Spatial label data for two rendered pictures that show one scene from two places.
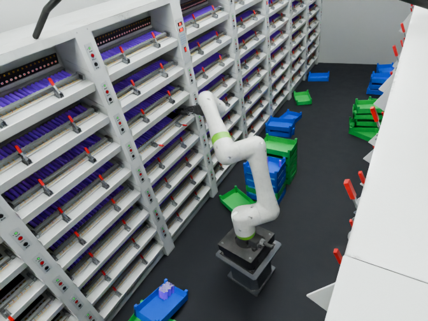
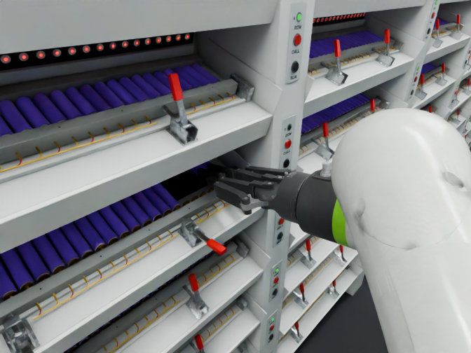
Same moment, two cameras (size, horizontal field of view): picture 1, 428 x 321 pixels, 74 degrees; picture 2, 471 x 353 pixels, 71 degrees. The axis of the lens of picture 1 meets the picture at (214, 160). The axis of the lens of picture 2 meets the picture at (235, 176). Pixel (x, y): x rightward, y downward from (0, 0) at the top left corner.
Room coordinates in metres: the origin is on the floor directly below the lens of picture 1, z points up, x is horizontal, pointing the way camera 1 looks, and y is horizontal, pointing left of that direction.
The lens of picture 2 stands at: (1.43, 0.09, 1.27)
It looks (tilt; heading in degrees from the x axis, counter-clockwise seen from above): 30 degrees down; 6
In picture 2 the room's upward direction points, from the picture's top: straight up
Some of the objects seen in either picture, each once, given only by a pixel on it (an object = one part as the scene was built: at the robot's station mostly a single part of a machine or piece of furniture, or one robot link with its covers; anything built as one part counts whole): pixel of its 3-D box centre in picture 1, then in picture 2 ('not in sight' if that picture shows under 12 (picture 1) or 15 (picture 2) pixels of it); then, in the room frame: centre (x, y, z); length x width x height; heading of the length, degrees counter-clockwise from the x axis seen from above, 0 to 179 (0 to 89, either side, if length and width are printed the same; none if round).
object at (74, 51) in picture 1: (127, 167); not in sight; (1.53, 0.56, 0.85); 0.20 x 0.09 x 1.70; 52
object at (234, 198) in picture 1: (237, 201); not in sight; (1.83, -0.14, 0.04); 0.30 x 0.20 x 0.08; 28
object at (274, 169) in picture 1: (264, 164); not in sight; (1.89, -0.41, 0.36); 0.30 x 0.20 x 0.08; 52
